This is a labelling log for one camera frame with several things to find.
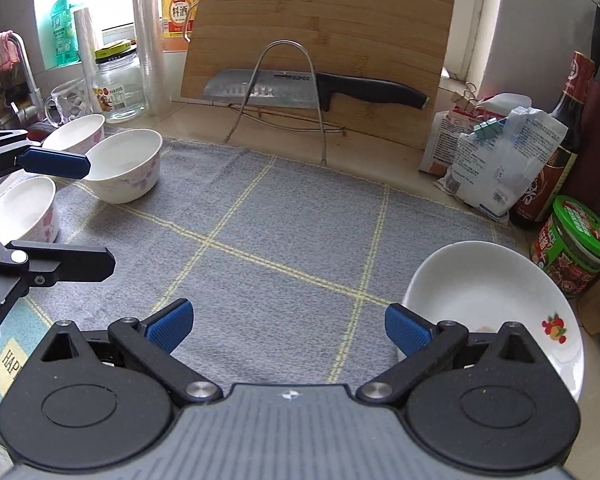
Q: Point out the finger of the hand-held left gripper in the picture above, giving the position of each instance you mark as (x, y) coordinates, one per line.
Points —
(80, 262)
(55, 162)

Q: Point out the metal faucet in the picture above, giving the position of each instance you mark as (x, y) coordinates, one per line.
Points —
(30, 80)

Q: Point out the teal binder clips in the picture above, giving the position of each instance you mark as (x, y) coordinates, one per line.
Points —
(490, 127)

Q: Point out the glass jar with yellow lid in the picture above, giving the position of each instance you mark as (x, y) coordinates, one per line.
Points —
(120, 95)

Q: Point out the white floral bowl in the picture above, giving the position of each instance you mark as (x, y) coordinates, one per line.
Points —
(75, 130)
(25, 205)
(130, 170)

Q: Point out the translucent white food bag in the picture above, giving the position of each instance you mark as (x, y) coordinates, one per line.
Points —
(505, 170)

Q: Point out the bamboo cutting board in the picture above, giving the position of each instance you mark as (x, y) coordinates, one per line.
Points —
(330, 25)

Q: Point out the tall stack of plastic cups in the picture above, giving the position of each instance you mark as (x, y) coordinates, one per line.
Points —
(147, 35)

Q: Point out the green dish soap bottle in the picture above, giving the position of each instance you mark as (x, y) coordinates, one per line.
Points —
(65, 30)

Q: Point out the orange cooking wine jug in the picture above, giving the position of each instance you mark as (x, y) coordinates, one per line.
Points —
(180, 15)

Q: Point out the orange and white food bag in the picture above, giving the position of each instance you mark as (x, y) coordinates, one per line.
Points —
(445, 140)

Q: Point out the green-lid sauce jar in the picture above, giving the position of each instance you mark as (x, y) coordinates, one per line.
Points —
(570, 255)

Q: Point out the dark soy sauce bottle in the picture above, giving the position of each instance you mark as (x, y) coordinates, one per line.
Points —
(555, 175)

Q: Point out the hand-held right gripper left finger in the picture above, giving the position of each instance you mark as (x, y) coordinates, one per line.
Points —
(172, 325)

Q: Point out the white fruit-print plate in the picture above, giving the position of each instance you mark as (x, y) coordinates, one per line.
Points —
(480, 290)

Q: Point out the narrow wrapped plastic cup sleeve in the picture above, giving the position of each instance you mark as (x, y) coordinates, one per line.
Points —
(87, 60)

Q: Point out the clear glass mug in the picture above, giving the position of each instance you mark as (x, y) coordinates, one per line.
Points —
(70, 102)

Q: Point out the grey checked cloth mat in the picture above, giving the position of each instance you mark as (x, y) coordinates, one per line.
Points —
(280, 240)

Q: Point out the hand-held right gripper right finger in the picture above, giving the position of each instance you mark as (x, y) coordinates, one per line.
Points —
(405, 330)

